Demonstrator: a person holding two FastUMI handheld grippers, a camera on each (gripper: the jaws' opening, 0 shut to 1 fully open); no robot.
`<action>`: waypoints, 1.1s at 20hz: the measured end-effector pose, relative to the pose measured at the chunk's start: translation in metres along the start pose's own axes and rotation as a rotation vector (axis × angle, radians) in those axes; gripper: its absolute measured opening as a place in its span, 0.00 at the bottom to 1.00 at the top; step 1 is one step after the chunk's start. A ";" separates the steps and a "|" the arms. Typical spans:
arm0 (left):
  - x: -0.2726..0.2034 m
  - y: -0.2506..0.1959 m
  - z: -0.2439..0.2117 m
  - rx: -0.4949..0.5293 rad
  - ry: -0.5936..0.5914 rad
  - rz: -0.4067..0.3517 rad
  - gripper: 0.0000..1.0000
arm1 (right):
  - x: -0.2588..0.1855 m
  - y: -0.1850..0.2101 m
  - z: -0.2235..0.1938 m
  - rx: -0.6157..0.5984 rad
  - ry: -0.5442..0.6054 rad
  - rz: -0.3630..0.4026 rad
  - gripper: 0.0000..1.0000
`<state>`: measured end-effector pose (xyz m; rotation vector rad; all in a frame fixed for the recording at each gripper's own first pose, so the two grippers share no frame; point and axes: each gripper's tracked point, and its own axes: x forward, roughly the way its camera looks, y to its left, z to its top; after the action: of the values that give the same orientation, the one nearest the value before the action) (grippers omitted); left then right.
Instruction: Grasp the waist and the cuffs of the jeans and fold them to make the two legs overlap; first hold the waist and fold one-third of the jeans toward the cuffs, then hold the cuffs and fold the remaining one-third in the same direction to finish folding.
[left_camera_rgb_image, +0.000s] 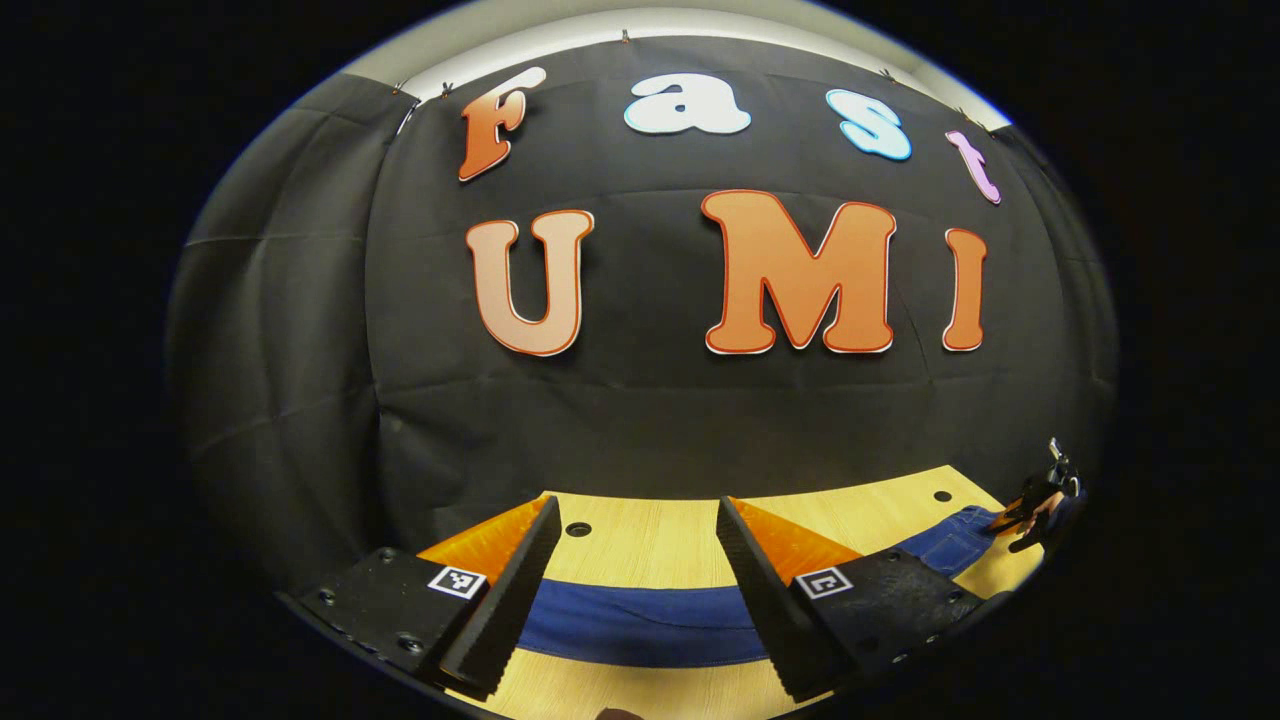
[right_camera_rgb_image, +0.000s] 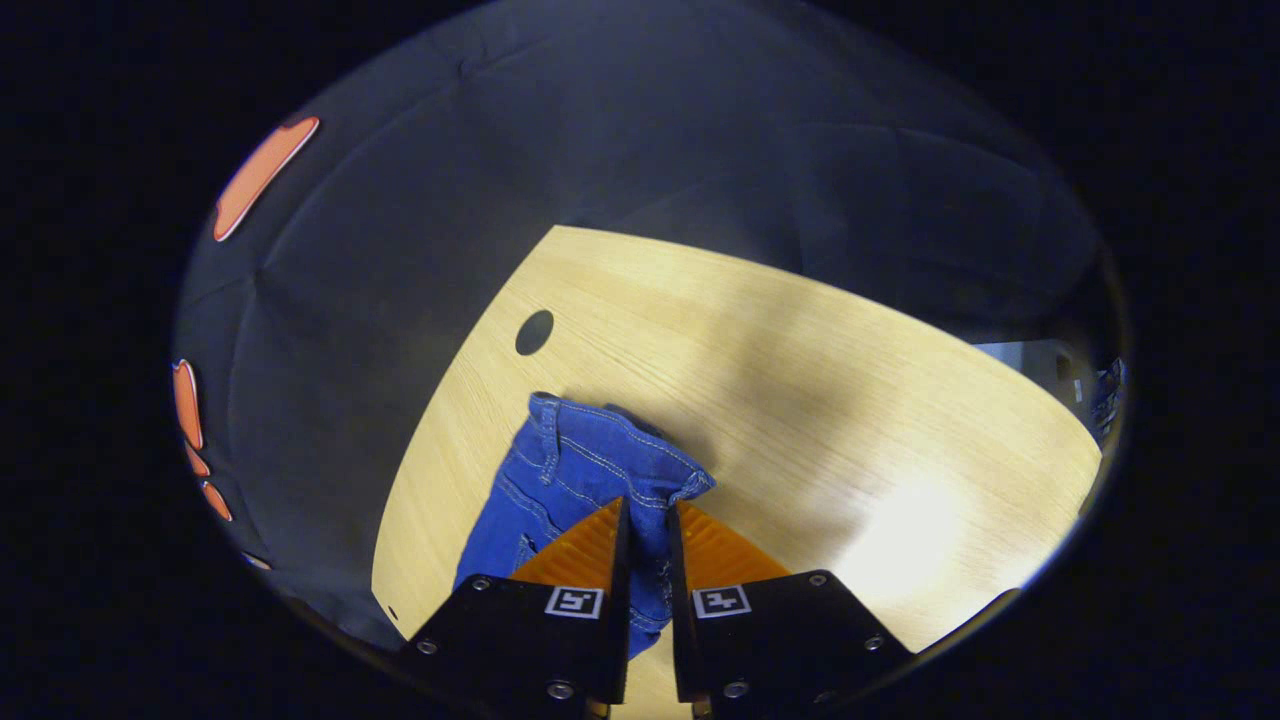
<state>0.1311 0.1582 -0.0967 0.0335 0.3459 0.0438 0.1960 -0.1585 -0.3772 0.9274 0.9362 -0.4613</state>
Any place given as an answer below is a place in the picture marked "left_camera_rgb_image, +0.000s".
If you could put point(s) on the black backdrop cloth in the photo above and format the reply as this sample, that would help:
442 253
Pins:
640 400

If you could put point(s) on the blue denim jeans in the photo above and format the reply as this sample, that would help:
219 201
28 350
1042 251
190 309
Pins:
640 620

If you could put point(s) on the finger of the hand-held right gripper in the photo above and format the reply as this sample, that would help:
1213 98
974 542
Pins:
1035 492

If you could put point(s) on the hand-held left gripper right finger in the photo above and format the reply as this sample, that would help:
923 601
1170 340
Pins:
770 610

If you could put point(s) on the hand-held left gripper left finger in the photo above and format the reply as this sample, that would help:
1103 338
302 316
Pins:
510 600

